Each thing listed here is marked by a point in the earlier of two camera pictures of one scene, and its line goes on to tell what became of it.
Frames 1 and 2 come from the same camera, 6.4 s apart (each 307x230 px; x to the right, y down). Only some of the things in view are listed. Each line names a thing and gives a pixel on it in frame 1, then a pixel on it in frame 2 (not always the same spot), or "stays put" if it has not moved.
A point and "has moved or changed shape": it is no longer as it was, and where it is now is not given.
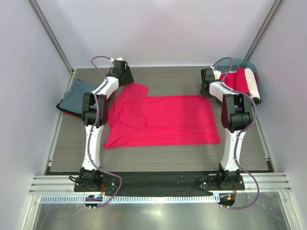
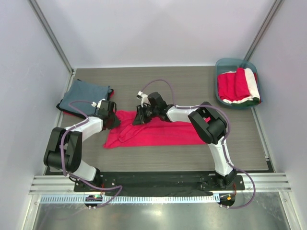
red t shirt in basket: (236, 80) stays put
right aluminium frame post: (273, 10) stays put
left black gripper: (129, 78) → (115, 123)
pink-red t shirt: (135, 119) has moved or changed shape
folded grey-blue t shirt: (72, 101) stays put
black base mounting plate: (160, 181) stays put
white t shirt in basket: (253, 89) stays put
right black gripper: (203, 93) → (140, 118)
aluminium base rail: (253, 183) stays put
